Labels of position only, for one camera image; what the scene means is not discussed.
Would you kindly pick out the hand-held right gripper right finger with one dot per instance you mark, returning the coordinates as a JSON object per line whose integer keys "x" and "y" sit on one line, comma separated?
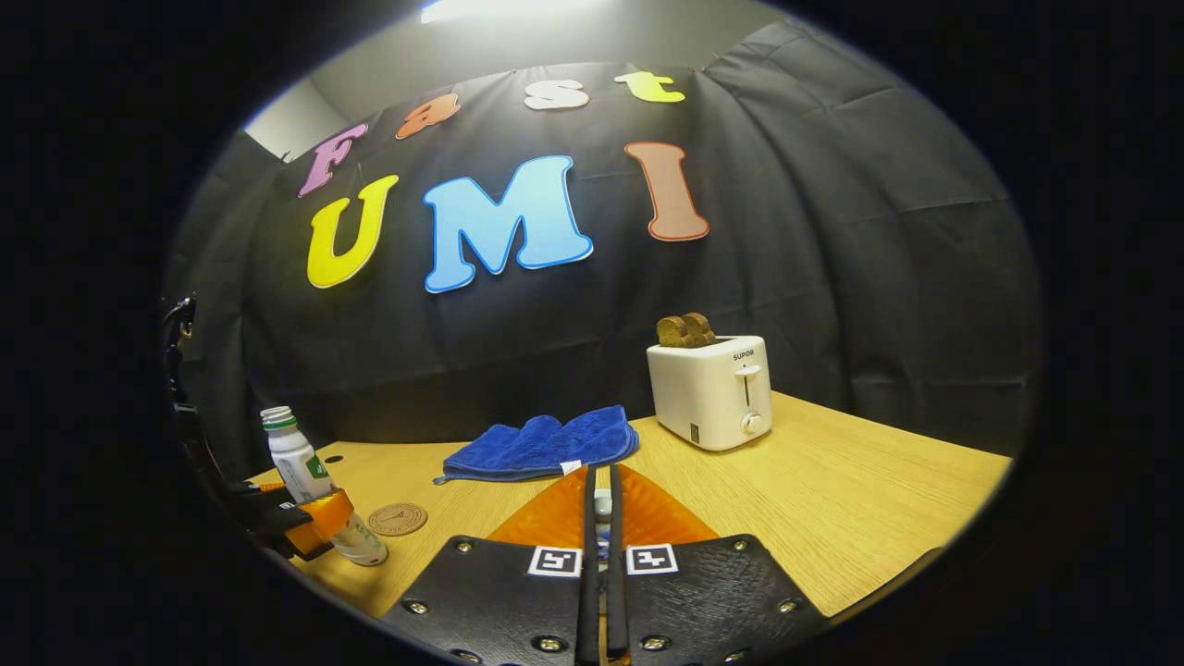
{"x": 616, "y": 573}

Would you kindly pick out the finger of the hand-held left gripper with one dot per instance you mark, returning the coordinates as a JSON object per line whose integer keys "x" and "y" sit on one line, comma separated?
{"x": 268, "y": 513}

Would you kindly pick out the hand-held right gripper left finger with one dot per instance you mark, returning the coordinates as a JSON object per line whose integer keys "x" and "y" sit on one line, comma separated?
{"x": 589, "y": 573}

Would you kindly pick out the clear plastic water bottle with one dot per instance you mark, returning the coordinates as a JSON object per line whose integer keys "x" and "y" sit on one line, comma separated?
{"x": 296, "y": 458}

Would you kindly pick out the round brown coaster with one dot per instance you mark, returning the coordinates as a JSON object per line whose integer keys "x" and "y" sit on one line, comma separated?
{"x": 398, "y": 519}

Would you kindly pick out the blue folded cloth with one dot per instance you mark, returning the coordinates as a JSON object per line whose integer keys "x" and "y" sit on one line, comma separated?
{"x": 546, "y": 444}

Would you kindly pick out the white toaster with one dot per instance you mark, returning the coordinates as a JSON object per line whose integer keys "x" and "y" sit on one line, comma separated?
{"x": 703, "y": 393}

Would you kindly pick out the brown bread slice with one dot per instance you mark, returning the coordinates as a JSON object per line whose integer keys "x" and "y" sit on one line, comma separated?
{"x": 672, "y": 333}
{"x": 700, "y": 327}

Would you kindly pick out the black backdrop cloth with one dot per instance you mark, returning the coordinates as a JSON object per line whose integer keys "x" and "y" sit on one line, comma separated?
{"x": 832, "y": 231}

